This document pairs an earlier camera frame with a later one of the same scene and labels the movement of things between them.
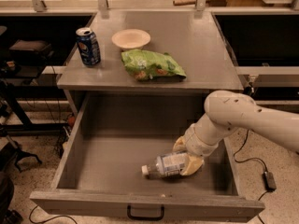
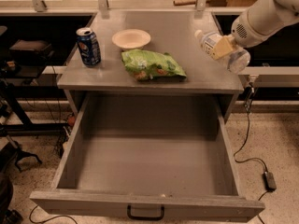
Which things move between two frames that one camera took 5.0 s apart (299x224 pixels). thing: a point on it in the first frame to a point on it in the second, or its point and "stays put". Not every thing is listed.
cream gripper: x=195 y=143 to x=245 y=34
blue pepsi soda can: x=89 y=47 stays put
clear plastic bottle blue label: x=165 y=166 to x=236 y=61
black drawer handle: x=146 y=218 stays put
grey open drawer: x=116 y=133 stays put
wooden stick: x=185 y=2 stays put
